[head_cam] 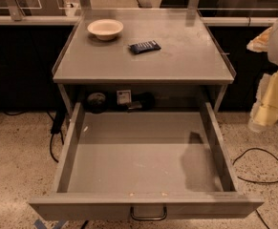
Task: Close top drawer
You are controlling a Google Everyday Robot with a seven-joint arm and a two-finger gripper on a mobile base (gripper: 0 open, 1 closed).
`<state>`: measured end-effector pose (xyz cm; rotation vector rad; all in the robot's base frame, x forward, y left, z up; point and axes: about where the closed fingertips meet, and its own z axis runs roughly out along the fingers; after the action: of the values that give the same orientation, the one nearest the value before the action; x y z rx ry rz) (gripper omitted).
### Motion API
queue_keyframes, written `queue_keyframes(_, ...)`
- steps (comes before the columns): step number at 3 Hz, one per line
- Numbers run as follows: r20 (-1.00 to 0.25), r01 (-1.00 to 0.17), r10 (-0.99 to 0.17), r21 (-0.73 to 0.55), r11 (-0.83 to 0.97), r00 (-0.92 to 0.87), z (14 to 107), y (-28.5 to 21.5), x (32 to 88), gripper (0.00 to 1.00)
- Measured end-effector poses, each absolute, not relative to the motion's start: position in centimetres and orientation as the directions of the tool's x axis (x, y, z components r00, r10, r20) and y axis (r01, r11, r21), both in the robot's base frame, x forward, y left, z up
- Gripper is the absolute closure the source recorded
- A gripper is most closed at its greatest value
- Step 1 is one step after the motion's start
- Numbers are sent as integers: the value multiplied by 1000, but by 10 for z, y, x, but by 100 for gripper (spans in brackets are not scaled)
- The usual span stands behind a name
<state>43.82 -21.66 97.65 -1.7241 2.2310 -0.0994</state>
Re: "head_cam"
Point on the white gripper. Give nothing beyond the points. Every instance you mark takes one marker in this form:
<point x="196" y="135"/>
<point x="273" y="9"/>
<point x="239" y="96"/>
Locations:
<point x="264" y="113"/>

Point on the grey top drawer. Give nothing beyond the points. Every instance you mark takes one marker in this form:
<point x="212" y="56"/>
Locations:
<point x="144" y="166"/>

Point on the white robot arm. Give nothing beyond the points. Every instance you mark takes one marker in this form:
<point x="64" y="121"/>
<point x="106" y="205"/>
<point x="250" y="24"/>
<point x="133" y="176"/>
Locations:
<point x="267" y="41"/>

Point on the grey cabinet table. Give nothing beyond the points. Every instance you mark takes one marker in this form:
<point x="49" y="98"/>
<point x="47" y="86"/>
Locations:
<point x="188" y="69"/>

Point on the blue snack packet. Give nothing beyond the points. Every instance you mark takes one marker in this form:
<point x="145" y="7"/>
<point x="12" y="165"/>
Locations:
<point x="142" y="47"/>

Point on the black round object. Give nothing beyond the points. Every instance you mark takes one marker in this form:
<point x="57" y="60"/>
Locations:
<point x="96" y="103"/>

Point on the white ceramic bowl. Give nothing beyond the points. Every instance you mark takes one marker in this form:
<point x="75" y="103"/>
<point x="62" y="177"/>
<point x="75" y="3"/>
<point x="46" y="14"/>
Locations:
<point x="105" y="29"/>

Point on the black plug adapter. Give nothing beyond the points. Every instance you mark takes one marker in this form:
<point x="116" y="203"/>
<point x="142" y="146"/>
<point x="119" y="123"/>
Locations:
<point x="57" y="122"/>

